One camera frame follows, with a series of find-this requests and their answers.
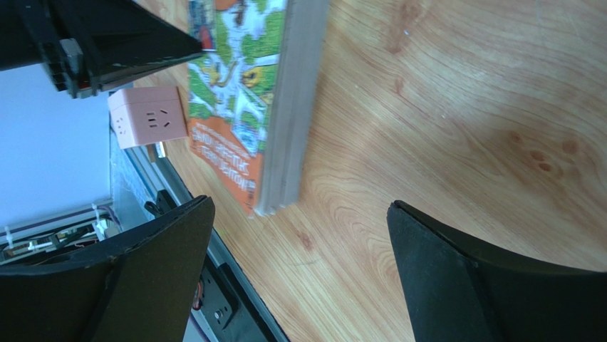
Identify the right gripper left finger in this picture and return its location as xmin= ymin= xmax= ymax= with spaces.
xmin=1 ymin=196 xmax=215 ymax=341

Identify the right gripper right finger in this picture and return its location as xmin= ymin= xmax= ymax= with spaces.
xmin=387 ymin=200 xmax=606 ymax=341

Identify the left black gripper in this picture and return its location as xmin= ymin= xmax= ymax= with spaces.
xmin=1 ymin=1 xmax=202 ymax=98

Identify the orange 78-storey treehouse book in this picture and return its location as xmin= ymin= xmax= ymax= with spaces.
xmin=188 ymin=1 xmax=330 ymax=216

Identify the pink cube power socket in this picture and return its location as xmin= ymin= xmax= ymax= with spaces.
xmin=108 ymin=86 xmax=188 ymax=150

